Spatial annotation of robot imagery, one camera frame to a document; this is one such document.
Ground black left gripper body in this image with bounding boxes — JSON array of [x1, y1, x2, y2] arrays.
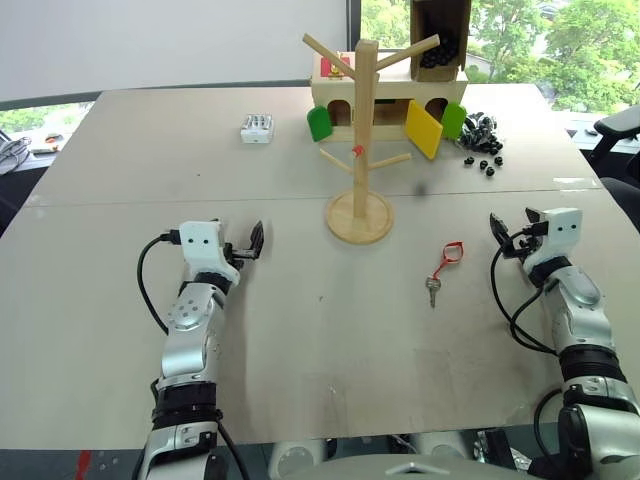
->
[[222, 241, 249, 272]]

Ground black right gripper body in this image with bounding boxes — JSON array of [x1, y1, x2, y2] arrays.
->
[[499, 226, 541, 262]]

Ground pile of black plastic parts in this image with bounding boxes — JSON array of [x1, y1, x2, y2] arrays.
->
[[456, 111, 503, 154]]

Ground white case of batteries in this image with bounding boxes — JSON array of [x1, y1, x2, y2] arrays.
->
[[239, 113, 277, 146]]

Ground light green arched door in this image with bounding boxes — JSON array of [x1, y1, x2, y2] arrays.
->
[[441, 101, 468, 141]]

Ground black office chair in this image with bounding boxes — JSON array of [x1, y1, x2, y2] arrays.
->
[[588, 104, 640, 229]]

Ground yellow square door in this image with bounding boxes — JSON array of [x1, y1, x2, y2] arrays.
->
[[405, 99, 446, 161]]

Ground dark green arched door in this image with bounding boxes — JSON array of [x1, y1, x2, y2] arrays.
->
[[306, 105, 334, 144]]

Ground wooden peg tree stand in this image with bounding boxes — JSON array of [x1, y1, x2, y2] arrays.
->
[[301, 33, 442, 246]]

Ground brown cardboard box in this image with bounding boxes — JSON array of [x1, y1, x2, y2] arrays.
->
[[409, 0, 473, 84]]

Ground wooden toy house box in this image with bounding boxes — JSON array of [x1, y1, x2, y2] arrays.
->
[[310, 48, 470, 145]]

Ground black parts in cardboard box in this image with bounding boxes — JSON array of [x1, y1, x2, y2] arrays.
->
[[418, 33, 461, 70]]

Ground silver robot torso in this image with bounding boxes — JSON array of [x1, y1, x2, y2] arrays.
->
[[268, 430, 529, 480]]

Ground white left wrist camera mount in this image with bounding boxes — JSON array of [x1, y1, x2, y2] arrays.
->
[[178, 218, 242, 282]]

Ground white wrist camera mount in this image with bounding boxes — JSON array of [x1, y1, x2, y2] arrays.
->
[[178, 218, 242, 282], [535, 206, 584, 267]]

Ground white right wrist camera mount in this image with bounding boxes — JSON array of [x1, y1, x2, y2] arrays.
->
[[535, 206, 584, 267]]

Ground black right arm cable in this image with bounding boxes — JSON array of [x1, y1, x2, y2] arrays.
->
[[489, 224, 565, 358]]

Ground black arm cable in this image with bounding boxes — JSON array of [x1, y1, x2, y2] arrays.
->
[[489, 224, 565, 358], [136, 230, 181, 336]]

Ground silver key with red strap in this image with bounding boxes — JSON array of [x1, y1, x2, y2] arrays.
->
[[425, 240, 465, 309]]

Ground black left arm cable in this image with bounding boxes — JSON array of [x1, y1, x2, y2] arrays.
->
[[136, 230, 181, 336]]

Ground grey bag with cords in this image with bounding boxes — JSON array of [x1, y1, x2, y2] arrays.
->
[[0, 130, 34, 176]]

